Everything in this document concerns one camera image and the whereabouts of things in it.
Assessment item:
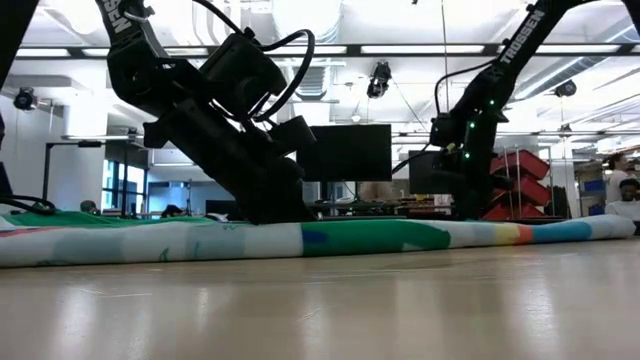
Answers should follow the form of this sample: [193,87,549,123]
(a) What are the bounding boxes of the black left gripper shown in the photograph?
[143,32,317,225]

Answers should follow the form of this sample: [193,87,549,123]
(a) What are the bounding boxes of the dinosaur print towel green back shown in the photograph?
[0,209,637,270]

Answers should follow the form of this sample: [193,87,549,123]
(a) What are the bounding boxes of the red storage bin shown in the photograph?
[499,177,551,207]
[482,202,546,221]
[492,148,551,181]

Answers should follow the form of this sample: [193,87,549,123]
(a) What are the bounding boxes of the small black monitor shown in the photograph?
[408,149,455,195]

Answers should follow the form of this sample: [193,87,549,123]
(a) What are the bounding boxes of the small dark screen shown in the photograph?
[204,199,242,221]

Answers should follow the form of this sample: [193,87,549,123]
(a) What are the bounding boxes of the black case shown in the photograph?
[544,185,573,220]

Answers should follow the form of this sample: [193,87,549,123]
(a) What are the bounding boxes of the large dark monitor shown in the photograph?
[295,124,393,182]

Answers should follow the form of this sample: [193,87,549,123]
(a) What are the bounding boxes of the window with dark mullions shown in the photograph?
[102,159,147,214]

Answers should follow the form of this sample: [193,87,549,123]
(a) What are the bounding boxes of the black overhead light bar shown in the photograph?
[14,43,640,57]

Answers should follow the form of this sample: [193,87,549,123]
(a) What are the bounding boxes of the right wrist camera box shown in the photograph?
[429,113,469,150]

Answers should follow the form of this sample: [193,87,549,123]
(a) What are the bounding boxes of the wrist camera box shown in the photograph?
[269,115,317,154]
[429,113,469,150]

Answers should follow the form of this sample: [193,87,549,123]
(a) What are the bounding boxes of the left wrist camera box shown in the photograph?
[269,115,317,154]

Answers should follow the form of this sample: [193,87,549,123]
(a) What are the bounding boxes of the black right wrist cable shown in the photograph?
[391,58,499,175]

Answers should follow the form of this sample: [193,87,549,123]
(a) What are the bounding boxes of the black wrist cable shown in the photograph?
[391,58,499,175]
[192,0,317,124]

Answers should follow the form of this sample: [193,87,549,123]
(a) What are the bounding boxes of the silver ceiling air duct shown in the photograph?
[272,0,346,126]

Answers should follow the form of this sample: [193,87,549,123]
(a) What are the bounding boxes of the black ceiling-mounted camera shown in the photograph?
[553,79,579,99]
[13,87,39,112]
[366,61,393,100]

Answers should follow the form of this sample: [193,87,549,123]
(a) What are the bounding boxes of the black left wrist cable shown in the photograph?
[192,0,317,124]

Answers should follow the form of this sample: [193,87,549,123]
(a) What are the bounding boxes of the thin hanging cord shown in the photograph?
[439,0,452,111]

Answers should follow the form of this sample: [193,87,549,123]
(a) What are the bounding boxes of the black cable on table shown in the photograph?
[0,194,57,217]

